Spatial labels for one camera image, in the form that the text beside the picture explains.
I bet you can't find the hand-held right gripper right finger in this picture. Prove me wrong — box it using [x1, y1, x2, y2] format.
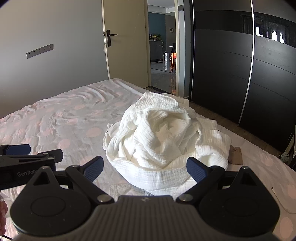
[176, 157, 262, 206]

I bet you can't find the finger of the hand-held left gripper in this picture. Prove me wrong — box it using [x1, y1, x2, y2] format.
[0, 144, 32, 155]
[36, 149, 64, 166]

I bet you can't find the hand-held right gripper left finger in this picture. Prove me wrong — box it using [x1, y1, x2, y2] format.
[26, 156, 115, 205]

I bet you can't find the white muslin garment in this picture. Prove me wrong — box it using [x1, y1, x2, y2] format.
[102, 91, 232, 197]

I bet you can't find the bed with pink dotted sheet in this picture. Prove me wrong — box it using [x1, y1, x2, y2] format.
[0, 78, 296, 241]

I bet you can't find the small beige cloth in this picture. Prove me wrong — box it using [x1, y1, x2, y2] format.
[228, 146, 244, 165]

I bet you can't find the small white fan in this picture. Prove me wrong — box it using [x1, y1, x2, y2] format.
[279, 151, 292, 163]

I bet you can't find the black sliding wardrobe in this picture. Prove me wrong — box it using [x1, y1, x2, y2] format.
[189, 0, 296, 154]

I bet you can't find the dark hallway cabinet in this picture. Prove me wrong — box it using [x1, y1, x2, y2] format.
[150, 39, 166, 62]

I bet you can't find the beige room door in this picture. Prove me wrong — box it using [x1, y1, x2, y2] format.
[102, 0, 149, 89]

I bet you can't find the potted plant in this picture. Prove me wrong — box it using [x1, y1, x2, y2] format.
[153, 34, 164, 47]

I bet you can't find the white charging cable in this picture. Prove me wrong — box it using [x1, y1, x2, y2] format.
[271, 187, 296, 214]

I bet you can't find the grey wall switch panel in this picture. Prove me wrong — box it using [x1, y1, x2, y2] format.
[26, 43, 55, 59]

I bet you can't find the black door handle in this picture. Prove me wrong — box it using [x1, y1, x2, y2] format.
[103, 29, 118, 47]

